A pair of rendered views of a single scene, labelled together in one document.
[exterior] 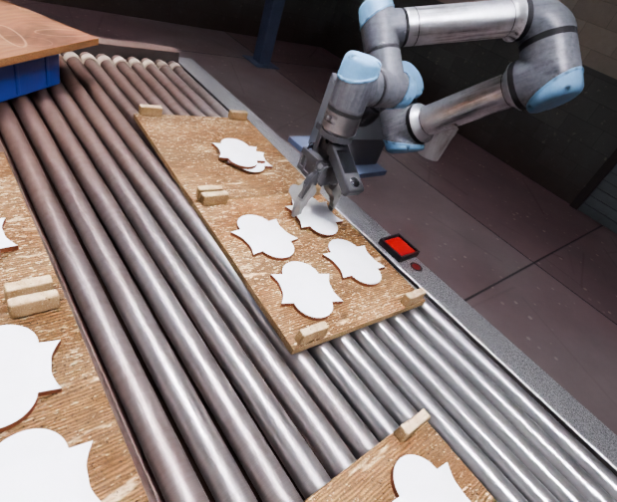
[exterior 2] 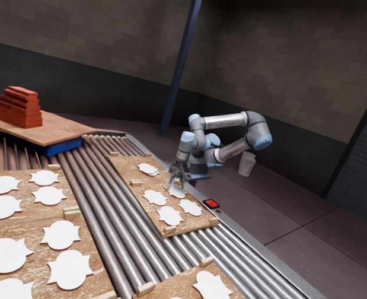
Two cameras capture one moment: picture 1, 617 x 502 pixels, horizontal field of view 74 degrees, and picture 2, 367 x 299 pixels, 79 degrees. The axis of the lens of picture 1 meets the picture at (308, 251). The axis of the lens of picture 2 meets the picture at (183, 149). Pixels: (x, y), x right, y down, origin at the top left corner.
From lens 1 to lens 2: 39 cm
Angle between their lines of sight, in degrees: 21
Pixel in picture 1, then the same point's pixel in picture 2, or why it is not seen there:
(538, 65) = (254, 133)
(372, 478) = (188, 277)
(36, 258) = (72, 202)
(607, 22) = (316, 113)
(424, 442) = (211, 269)
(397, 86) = (202, 142)
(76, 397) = (85, 243)
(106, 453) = (93, 260)
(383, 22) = (196, 122)
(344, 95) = (182, 145)
